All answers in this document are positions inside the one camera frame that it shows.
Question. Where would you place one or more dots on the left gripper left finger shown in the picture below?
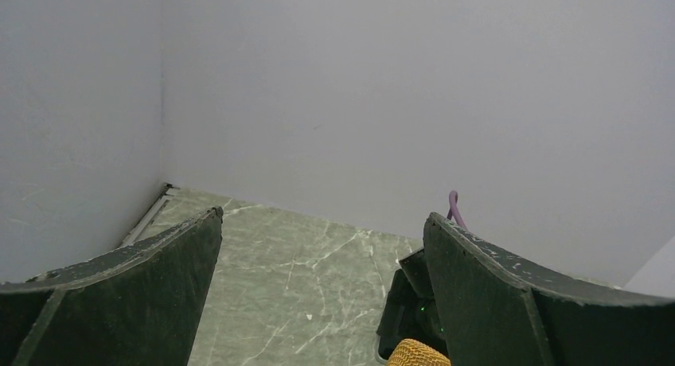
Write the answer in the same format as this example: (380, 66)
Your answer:
(136, 305)

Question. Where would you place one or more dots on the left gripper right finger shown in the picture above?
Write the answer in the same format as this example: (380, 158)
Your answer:
(497, 308)

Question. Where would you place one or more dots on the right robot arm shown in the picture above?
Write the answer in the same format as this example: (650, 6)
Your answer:
(410, 311)

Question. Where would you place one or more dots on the gold microphone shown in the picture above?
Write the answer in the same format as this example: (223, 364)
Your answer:
(410, 352)

